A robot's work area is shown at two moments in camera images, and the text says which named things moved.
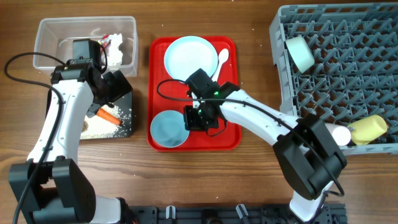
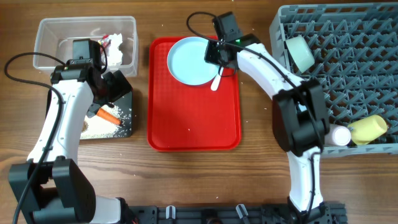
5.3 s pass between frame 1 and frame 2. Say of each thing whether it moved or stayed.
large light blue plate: stayed
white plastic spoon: moved
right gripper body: moved
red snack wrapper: stayed
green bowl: stayed
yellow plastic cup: stayed
